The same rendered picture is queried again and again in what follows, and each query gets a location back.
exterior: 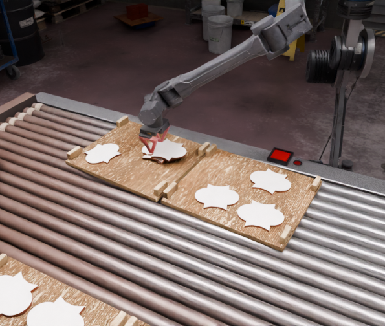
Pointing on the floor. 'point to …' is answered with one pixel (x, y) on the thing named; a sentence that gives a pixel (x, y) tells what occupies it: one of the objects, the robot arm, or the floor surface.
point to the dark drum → (22, 21)
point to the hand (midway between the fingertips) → (155, 145)
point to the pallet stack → (54, 10)
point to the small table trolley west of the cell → (8, 63)
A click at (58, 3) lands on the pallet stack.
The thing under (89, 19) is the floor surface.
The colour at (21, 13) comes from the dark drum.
